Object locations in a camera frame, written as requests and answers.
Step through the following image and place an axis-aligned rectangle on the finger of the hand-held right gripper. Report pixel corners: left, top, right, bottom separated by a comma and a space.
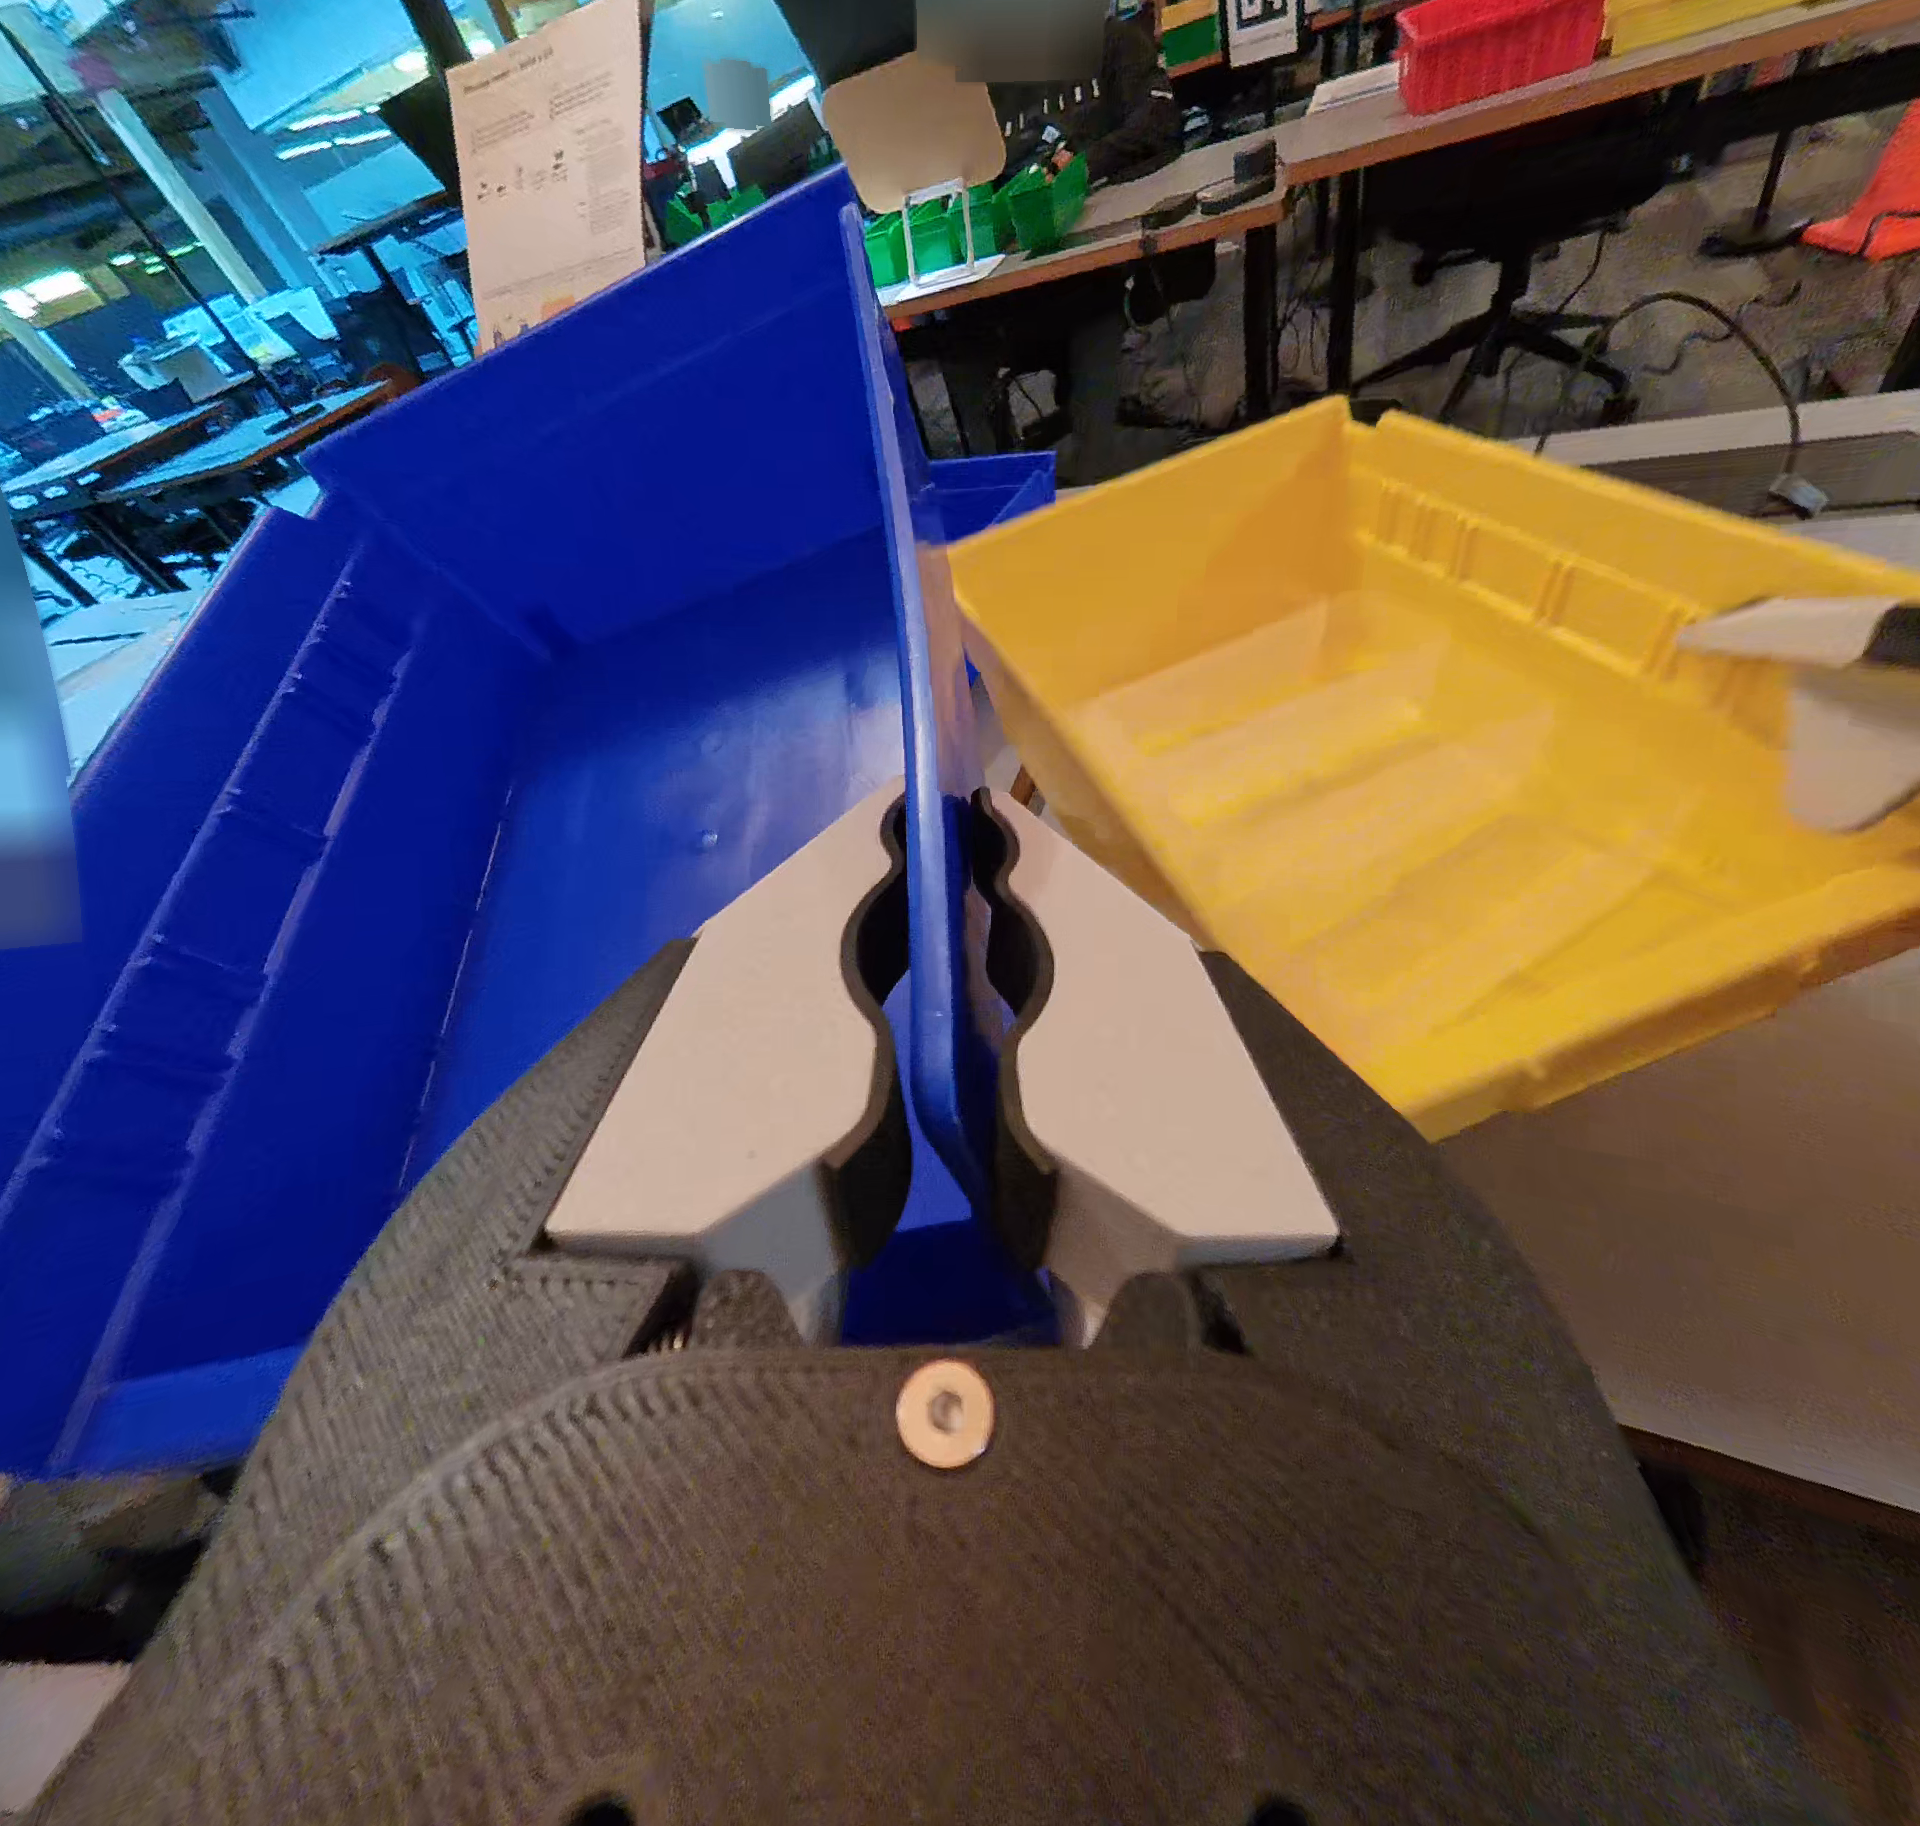
1676, 596, 1920, 671
1786, 659, 1920, 836

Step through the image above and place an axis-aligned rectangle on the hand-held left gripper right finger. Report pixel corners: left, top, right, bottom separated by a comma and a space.
974, 789, 1341, 1350

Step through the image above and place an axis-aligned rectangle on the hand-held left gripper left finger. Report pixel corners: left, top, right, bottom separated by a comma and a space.
545, 779, 915, 1346

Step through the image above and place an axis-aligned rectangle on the blue plastic bin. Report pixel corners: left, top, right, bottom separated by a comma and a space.
0, 161, 1055, 1482
918, 450, 1059, 687

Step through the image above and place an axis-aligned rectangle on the orange traffic cone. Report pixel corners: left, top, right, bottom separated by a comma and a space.
1800, 101, 1920, 263

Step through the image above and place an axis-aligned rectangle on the black office chair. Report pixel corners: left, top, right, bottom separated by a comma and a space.
1351, 161, 1637, 425

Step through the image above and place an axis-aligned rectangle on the long workshop table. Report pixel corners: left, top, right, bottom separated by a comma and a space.
1275, 0, 1920, 387
883, 161, 1295, 425

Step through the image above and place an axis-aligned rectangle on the red plastic basket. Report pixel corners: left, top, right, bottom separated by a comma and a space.
1395, 0, 1625, 115

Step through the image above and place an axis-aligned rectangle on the green plastic bin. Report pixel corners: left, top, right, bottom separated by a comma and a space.
661, 180, 770, 251
862, 197, 999, 284
996, 149, 1093, 255

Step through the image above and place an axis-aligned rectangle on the clear acrylic holder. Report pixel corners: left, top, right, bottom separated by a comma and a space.
904, 176, 1005, 282

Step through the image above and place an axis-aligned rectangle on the dark work table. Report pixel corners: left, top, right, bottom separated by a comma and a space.
0, 376, 394, 583

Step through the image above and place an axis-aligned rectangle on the printed instruction sheet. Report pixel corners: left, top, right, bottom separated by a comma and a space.
446, 0, 658, 358

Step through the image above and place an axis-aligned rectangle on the cardboard sign stand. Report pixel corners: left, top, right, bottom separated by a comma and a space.
824, 56, 1007, 203

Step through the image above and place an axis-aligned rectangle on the black cable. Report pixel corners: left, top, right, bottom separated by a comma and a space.
1531, 292, 1830, 520

